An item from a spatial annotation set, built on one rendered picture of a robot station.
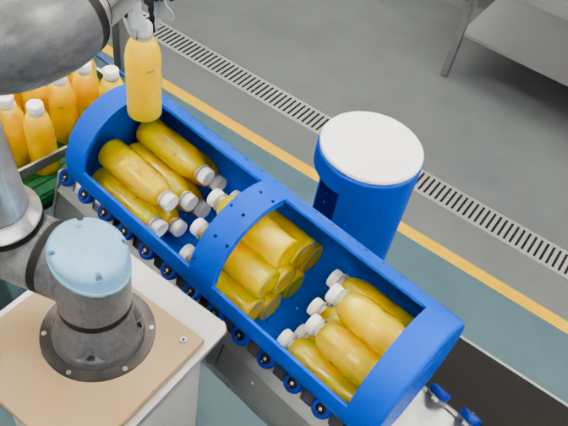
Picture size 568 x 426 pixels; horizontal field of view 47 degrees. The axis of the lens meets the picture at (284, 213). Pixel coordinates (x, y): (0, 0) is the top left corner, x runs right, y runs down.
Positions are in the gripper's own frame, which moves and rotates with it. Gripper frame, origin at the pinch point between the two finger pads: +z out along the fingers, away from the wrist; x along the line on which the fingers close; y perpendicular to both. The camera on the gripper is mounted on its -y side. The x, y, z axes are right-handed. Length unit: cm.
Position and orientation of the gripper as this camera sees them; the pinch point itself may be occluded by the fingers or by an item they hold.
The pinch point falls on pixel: (142, 27)
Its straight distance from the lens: 129.6
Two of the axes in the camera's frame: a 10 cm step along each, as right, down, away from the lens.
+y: 7.3, 5.7, -3.8
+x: 6.7, -4.8, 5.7
